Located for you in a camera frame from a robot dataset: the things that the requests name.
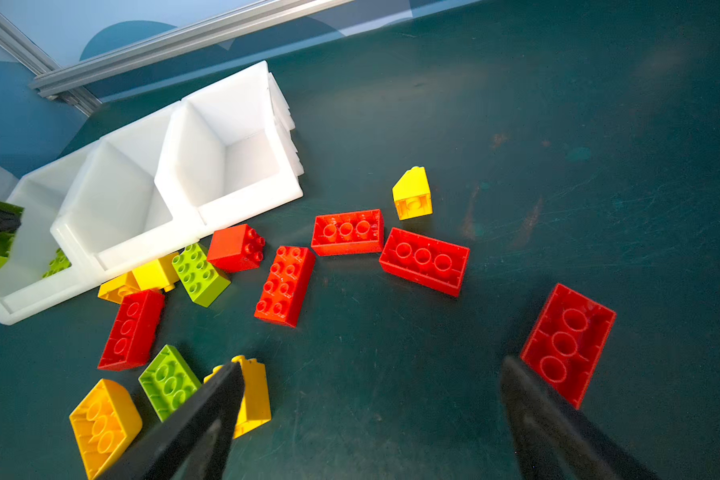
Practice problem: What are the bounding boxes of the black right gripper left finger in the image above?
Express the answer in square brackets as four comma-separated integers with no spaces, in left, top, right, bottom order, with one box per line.
[101,362,245,479]

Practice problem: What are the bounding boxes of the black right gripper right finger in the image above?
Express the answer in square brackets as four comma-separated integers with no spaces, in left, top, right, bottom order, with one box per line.
[499,355,657,479]

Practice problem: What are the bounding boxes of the green lego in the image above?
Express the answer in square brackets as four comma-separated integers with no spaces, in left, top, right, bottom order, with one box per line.
[42,248,71,278]

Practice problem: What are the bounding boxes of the red lego brick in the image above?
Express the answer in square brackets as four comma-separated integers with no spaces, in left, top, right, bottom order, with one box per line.
[520,284,617,409]
[379,228,470,297]
[98,289,165,371]
[311,209,384,256]
[254,246,315,328]

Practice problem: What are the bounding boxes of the small red lego cube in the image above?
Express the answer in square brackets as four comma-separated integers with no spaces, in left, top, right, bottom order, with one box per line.
[207,224,266,273]

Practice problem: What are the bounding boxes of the yellow tall lego brick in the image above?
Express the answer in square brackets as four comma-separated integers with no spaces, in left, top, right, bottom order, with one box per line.
[231,355,272,440]

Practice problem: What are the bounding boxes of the orange lego brick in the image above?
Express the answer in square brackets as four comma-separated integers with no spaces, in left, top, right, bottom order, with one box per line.
[69,379,143,479]

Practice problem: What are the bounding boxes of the white three-compartment bin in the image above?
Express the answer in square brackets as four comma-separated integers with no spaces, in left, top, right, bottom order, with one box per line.
[0,62,304,325]

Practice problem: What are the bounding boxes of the yellow lego pair by bin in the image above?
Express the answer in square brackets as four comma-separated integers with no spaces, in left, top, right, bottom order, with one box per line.
[98,252,179,304]

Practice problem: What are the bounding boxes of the yellow sloped lego brick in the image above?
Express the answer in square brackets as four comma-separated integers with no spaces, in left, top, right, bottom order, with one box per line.
[392,166,433,220]

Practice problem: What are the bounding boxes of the aluminium back frame rail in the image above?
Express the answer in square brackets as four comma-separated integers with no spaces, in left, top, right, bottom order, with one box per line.
[29,0,349,98]

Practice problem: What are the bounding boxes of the aluminium left frame post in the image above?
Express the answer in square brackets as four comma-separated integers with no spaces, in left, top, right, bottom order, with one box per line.
[0,13,102,116]

